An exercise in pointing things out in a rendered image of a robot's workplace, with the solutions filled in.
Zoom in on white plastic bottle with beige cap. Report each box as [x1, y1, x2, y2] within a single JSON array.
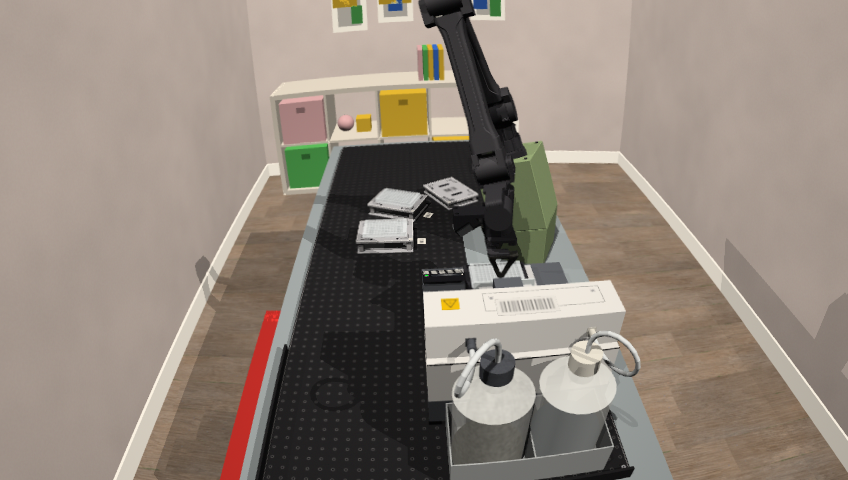
[[530, 341, 617, 457]]

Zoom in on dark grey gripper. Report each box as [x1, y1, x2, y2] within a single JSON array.
[[485, 214, 519, 278]]

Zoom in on black perforated breadboard table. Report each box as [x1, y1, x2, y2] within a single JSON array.
[[262, 141, 484, 480]]

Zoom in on white well plate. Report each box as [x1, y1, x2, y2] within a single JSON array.
[[469, 261, 525, 289], [362, 218, 407, 238], [375, 188, 421, 208]]

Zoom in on grey curved hose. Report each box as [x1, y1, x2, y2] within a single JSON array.
[[585, 331, 641, 377]]

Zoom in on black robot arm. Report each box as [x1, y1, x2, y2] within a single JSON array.
[[418, 0, 527, 237]]

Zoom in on white plastic bottle with black cap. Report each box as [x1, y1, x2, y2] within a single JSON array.
[[451, 349, 536, 465]]

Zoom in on grey two-compartment bottle holder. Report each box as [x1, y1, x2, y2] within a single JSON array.
[[446, 403, 614, 480]]

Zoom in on white flexible hose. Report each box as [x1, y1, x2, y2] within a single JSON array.
[[454, 339, 502, 398]]

